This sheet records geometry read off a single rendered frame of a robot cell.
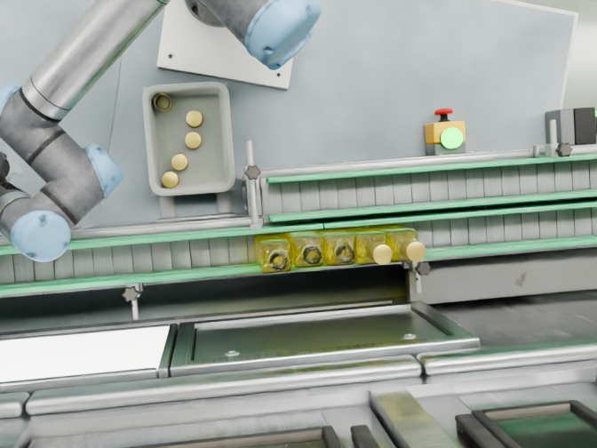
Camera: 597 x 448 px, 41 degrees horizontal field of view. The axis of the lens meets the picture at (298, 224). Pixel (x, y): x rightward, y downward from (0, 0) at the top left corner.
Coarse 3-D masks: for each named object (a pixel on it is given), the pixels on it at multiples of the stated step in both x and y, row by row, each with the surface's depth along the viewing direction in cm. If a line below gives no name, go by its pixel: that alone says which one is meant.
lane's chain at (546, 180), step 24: (480, 168) 165; (504, 168) 165; (528, 168) 166; (552, 168) 166; (576, 168) 167; (264, 192) 160; (288, 192) 161; (312, 192) 161; (336, 192) 162; (360, 192) 162; (384, 192) 163; (408, 192) 163; (432, 192) 164; (456, 192) 164; (480, 192) 165; (504, 192) 165; (528, 192) 166
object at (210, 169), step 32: (192, 96) 168; (224, 96) 162; (160, 128) 168; (192, 128) 169; (224, 128) 165; (160, 160) 168; (192, 160) 169; (224, 160) 170; (160, 192) 162; (192, 192) 162
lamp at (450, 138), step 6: (444, 132) 167; (450, 132) 166; (456, 132) 166; (444, 138) 166; (450, 138) 166; (456, 138) 166; (462, 138) 167; (444, 144) 167; (450, 144) 166; (456, 144) 167
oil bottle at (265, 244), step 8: (256, 240) 152; (264, 240) 146; (272, 240) 144; (280, 240) 143; (256, 248) 154; (264, 248) 140; (272, 248) 140; (280, 248) 140; (288, 248) 141; (256, 256) 157; (264, 256) 140; (288, 256) 140; (264, 264) 140; (288, 264) 141; (264, 272) 142; (272, 272) 141; (280, 272) 142
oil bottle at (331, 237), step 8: (320, 232) 151; (328, 232) 149; (336, 232) 148; (344, 232) 147; (328, 240) 142; (336, 240) 141; (344, 240) 141; (352, 240) 142; (328, 248) 142; (328, 256) 142; (344, 256) 144; (328, 264) 143; (336, 264) 142; (344, 264) 142; (352, 264) 143
